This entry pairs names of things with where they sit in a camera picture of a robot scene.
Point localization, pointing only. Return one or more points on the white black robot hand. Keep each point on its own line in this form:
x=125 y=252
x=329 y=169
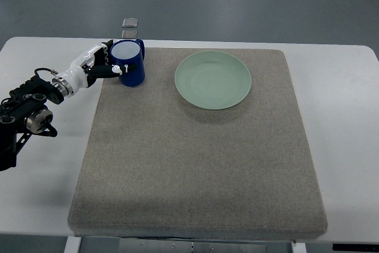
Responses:
x=95 y=63

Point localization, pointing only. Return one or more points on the blue enamel mug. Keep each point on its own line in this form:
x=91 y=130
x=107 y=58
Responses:
x=129 y=54

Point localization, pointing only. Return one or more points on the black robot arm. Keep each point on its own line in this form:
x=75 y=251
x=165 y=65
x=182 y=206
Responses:
x=24 y=114

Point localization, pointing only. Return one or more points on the green plate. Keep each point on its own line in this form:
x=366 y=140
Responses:
x=213 y=80

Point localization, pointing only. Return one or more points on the lower floor socket cover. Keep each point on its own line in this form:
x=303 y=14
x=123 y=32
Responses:
x=129 y=34

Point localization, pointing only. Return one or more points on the floor socket cover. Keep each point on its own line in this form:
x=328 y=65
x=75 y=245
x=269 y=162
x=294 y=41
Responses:
x=129 y=34
x=130 y=23

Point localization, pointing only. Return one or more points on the upper floor socket cover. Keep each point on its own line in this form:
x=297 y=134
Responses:
x=130 y=23

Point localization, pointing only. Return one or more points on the grey felt mat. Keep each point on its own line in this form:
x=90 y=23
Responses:
x=158 y=166

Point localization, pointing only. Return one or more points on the black label strip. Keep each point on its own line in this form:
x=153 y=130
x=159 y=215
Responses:
x=355 y=247

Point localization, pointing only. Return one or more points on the metal table frame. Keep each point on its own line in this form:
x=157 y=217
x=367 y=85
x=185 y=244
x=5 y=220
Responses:
x=74 y=244

